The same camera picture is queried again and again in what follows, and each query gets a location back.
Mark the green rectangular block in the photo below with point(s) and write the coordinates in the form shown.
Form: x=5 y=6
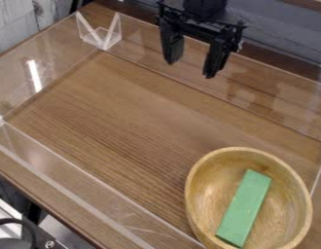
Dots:
x=239 y=216

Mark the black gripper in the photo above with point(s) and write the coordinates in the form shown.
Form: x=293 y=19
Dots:
x=202 y=19

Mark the black metal mount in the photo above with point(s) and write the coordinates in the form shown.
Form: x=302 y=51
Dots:
x=45 y=240

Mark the clear acrylic corner bracket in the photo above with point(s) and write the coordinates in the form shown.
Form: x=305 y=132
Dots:
x=100 y=37

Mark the brown wooden bowl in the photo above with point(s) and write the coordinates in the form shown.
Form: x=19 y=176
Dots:
x=283 y=219

